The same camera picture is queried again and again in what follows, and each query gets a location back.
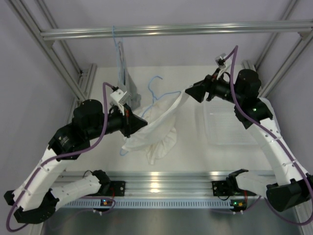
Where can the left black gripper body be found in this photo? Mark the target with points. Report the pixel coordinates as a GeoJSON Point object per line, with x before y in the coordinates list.
{"type": "Point", "coordinates": [126, 128]}

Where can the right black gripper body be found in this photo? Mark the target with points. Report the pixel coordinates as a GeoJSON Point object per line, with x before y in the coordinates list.
{"type": "Point", "coordinates": [210, 85]}

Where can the white tank top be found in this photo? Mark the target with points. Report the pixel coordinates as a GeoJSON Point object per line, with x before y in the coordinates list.
{"type": "Point", "coordinates": [159, 127]}

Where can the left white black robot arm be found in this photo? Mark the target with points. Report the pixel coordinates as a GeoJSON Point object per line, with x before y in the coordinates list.
{"type": "Point", "coordinates": [36, 200]}

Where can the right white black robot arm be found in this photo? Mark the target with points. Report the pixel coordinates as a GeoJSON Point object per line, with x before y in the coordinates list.
{"type": "Point", "coordinates": [293, 183]}

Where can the grey tank top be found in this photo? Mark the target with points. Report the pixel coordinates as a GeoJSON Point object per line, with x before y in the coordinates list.
{"type": "Point", "coordinates": [134, 100]}

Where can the clear plastic basket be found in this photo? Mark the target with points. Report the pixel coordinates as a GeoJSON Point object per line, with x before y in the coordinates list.
{"type": "Point", "coordinates": [216, 124]}

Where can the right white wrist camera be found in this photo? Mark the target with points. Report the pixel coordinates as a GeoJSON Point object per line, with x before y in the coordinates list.
{"type": "Point", "coordinates": [223, 64]}

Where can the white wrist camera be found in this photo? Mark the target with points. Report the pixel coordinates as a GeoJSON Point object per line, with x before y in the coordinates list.
{"type": "Point", "coordinates": [119, 97]}
{"type": "Point", "coordinates": [223, 64]}

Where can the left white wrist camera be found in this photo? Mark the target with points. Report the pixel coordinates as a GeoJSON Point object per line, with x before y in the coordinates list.
{"type": "Point", "coordinates": [119, 97]}

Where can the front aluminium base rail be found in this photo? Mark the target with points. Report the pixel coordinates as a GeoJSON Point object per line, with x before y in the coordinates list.
{"type": "Point", "coordinates": [168, 184]}

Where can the slotted cable duct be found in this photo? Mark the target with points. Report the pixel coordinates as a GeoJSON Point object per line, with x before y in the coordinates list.
{"type": "Point", "coordinates": [149, 204]}

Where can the aluminium frame right posts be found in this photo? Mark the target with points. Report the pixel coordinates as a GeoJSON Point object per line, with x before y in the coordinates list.
{"type": "Point", "coordinates": [272, 54]}

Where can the aluminium frame posts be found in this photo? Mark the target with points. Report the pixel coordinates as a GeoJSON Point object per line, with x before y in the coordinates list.
{"type": "Point", "coordinates": [81, 83]}
{"type": "Point", "coordinates": [272, 54]}

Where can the aluminium hanging rail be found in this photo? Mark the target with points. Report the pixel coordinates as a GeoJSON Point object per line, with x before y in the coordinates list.
{"type": "Point", "coordinates": [178, 30]}

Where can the aluminium frame left posts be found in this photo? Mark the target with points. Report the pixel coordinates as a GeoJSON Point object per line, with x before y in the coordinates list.
{"type": "Point", "coordinates": [81, 83]}

